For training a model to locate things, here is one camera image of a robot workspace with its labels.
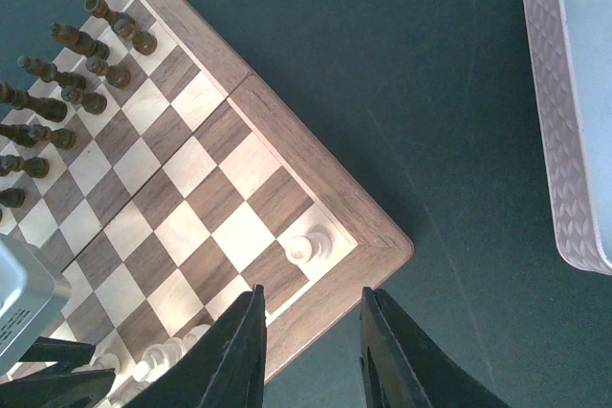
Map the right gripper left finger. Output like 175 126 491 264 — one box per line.
127 285 267 407

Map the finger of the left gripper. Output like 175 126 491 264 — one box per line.
18 336 96 373
1 369 116 408

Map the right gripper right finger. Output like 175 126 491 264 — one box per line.
360 287 507 407

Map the tall white piece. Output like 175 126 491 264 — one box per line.
133 324 210 382

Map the white piece corner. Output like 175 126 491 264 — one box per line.
286 231 332 266

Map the wooden chess board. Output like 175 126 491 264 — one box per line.
27 0 414 407

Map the dark chess pieces group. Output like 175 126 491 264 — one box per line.
0 0 159 223

